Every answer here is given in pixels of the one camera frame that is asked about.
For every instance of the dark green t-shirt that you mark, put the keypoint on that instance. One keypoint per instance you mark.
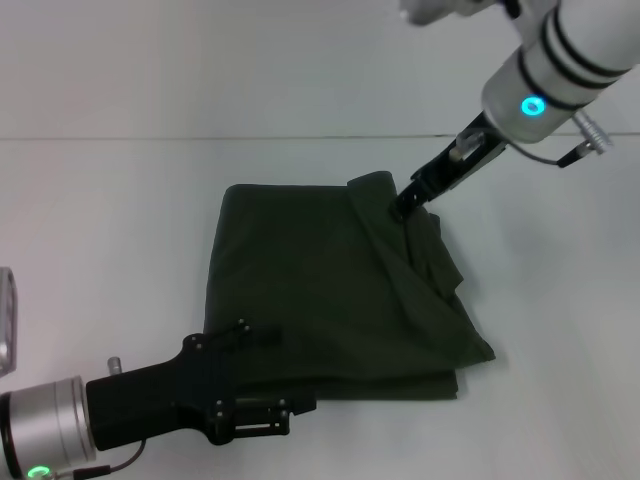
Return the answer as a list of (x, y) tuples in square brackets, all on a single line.
[(325, 275)]

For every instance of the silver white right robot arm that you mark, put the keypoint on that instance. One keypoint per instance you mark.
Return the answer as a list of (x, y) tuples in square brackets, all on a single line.
[(550, 65)]

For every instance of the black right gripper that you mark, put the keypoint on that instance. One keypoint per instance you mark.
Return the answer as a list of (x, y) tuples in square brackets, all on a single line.
[(450, 170)]

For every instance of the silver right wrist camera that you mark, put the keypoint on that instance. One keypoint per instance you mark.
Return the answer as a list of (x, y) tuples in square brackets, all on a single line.
[(435, 10)]

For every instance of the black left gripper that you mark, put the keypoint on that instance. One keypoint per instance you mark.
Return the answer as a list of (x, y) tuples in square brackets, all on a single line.
[(160, 395)]

